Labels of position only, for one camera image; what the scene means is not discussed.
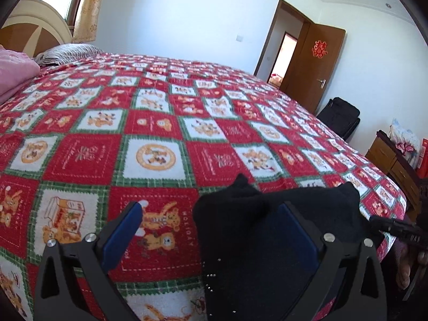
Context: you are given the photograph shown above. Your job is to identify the black pants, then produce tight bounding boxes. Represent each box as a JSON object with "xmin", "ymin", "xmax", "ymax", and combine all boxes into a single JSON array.
[{"xmin": 193, "ymin": 175, "xmax": 382, "ymax": 320}]

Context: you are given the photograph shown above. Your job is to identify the person's right hand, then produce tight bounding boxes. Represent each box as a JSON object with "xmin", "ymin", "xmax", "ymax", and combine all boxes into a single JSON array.
[{"xmin": 395, "ymin": 243, "xmax": 427, "ymax": 290}]

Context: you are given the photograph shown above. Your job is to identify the wooden nightstand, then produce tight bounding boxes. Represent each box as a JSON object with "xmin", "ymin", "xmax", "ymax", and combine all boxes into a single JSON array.
[{"xmin": 365, "ymin": 131, "xmax": 427, "ymax": 218}]

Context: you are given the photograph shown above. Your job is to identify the floral bag on nightstand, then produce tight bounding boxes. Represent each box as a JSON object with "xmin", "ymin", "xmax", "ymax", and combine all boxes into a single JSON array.
[{"xmin": 388, "ymin": 118, "xmax": 422, "ymax": 170}]

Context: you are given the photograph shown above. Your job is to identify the black suitcase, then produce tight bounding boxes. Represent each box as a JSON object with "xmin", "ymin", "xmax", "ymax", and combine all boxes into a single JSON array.
[{"xmin": 316, "ymin": 97, "xmax": 361, "ymax": 141}]

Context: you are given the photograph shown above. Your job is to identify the red teddy bear bedspread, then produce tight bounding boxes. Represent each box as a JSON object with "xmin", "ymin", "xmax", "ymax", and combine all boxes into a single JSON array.
[{"xmin": 1, "ymin": 54, "xmax": 406, "ymax": 320}]

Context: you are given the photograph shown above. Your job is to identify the brown wooden door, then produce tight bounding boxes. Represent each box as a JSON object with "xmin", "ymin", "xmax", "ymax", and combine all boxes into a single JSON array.
[{"xmin": 280, "ymin": 22, "xmax": 346, "ymax": 114}]

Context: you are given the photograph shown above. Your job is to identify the red door decoration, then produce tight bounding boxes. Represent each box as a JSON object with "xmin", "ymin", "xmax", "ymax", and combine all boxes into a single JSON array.
[{"xmin": 311, "ymin": 40, "xmax": 328, "ymax": 59}]

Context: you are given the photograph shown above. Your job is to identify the pink folded quilt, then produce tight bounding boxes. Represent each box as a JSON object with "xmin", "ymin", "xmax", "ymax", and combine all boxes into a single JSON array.
[{"xmin": 0, "ymin": 46, "xmax": 40, "ymax": 104}]

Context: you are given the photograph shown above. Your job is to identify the striped pillow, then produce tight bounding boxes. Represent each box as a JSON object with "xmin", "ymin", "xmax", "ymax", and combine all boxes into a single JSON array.
[{"xmin": 33, "ymin": 44, "xmax": 103, "ymax": 67}]

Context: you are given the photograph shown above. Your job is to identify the yellow lace curtain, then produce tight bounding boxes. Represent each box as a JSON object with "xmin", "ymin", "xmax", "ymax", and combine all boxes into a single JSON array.
[{"xmin": 72, "ymin": 0, "xmax": 102, "ymax": 43}]

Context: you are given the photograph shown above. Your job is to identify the cream and brown headboard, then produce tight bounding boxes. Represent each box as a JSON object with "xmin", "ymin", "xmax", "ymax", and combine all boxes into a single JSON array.
[{"xmin": 1, "ymin": 0, "xmax": 72, "ymax": 58}]

